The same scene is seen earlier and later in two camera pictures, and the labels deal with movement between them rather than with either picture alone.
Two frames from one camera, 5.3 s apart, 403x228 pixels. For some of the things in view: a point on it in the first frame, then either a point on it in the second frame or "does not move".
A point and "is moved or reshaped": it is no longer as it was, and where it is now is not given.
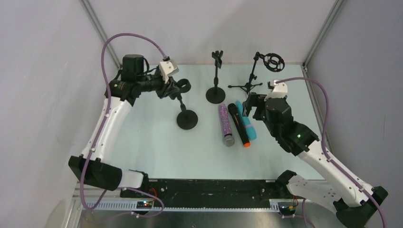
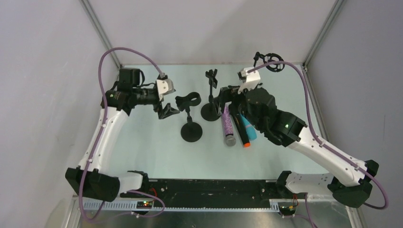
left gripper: (164, 88) → (161, 104)
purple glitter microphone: (227, 136) is moved or reshaped
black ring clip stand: (186, 119) → (190, 131)
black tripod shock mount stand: (273, 61) does not move
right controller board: (286, 210) does not move
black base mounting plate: (213, 194) does not move
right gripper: (254, 102) → (231, 102)
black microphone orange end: (235, 115) does not move
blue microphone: (250, 129) does not move
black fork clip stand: (216, 95) → (210, 112)
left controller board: (144, 204) does not move
